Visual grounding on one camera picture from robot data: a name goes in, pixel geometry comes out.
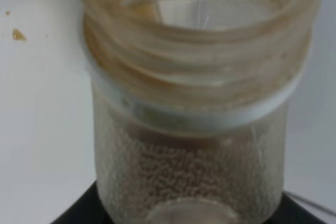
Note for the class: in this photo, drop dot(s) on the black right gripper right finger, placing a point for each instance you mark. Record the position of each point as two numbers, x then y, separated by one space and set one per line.
297 209

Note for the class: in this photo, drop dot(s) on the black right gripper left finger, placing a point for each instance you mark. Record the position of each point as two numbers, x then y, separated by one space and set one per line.
87 209

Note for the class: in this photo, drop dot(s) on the clear drink bottle pink label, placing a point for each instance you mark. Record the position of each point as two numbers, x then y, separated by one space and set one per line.
190 102

